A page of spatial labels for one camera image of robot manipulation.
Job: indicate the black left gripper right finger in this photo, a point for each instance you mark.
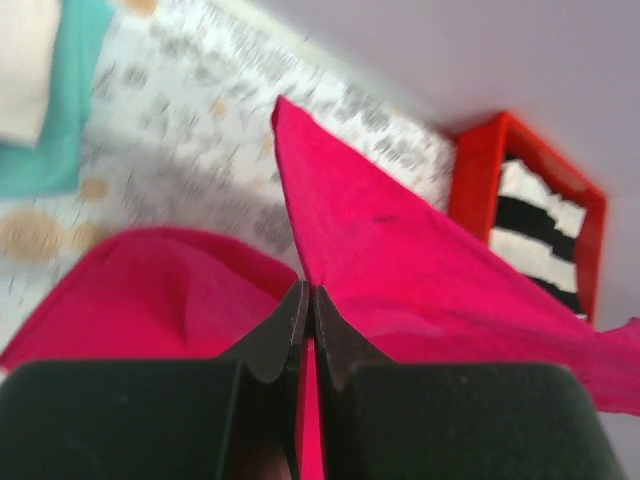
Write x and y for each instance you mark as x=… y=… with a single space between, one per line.
x=384 y=420

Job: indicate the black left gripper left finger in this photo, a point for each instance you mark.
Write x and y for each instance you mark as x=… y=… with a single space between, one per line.
x=228 y=417

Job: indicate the crimson red t shirt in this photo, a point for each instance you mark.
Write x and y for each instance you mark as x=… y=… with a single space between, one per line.
x=403 y=275

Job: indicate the black white striped shirt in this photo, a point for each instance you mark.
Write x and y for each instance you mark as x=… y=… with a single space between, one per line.
x=535 y=231

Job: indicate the red plastic tray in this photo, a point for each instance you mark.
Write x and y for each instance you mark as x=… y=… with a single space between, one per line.
x=473 y=198

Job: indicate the floral patterned table mat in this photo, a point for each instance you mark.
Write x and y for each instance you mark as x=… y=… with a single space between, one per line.
x=179 y=134

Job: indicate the teal folded shirt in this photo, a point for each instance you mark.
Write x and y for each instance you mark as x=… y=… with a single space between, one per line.
x=52 y=165

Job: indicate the cream folded shirt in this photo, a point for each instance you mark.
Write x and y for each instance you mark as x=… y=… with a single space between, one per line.
x=28 y=34

